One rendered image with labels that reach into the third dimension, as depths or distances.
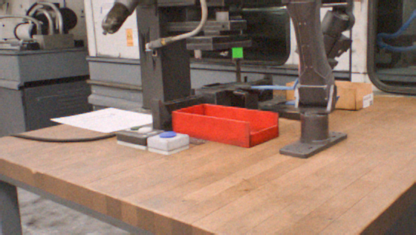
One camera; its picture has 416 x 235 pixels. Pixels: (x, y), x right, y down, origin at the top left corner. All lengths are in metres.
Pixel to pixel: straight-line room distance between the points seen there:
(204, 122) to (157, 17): 0.49
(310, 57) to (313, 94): 0.09
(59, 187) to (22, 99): 3.35
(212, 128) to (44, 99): 3.36
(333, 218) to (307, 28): 0.40
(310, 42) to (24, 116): 3.60
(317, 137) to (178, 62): 0.67
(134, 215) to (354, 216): 0.34
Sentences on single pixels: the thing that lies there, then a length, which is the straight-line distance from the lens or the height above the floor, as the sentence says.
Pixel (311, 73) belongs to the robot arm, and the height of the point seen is 1.07.
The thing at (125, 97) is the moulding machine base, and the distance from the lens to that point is 2.90.
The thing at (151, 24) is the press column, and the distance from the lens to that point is 1.47.
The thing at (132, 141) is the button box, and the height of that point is 0.91.
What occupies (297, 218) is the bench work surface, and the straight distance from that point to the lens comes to 0.67.
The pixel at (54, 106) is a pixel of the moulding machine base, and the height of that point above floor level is 0.46.
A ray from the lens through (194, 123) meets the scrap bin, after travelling 1.10.
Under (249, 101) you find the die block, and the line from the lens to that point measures 1.38.
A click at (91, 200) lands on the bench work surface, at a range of 0.86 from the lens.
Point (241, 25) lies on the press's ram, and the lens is 1.32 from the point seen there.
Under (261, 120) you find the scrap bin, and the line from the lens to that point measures 1.11.
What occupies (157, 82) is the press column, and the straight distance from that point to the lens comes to 1.48.
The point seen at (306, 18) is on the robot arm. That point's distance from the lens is 0.90.
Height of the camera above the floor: 1.19
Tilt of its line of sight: 10 degrees down
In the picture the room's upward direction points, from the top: 2 degrees counter-clockwise
